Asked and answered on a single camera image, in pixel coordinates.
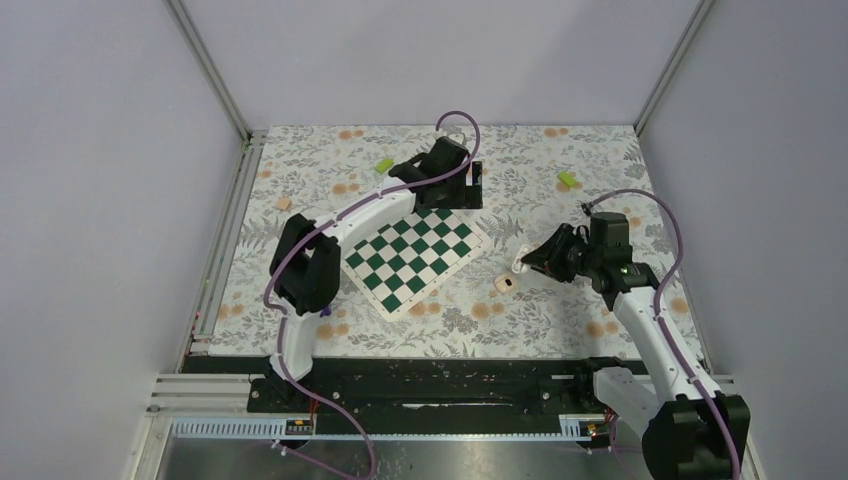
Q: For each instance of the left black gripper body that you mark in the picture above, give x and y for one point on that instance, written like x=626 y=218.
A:
x=457 y=195

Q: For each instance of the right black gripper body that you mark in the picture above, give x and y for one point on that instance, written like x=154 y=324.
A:
x=585 y=256

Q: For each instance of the white earbud case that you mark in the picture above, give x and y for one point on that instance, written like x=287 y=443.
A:
x=518 y=266

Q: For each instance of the beige earbud charging case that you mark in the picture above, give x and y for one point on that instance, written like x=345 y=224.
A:
x=505 y=283

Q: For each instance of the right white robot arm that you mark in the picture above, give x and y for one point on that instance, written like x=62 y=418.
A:
x=689 y=428

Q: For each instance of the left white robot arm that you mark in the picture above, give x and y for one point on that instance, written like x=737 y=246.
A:
x=306 y=266

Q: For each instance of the floral patterned table mat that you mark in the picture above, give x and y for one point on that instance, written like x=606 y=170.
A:
x=324 y=168

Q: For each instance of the green block left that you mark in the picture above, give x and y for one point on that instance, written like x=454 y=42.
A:
x=384 y=165

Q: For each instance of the green block right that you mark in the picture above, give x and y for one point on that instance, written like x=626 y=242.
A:
x=566 y=179

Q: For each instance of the green white chessboard mat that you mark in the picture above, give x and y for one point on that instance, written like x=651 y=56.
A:
x=399 y=265

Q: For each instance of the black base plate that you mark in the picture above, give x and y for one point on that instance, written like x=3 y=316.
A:
x=444 y=397

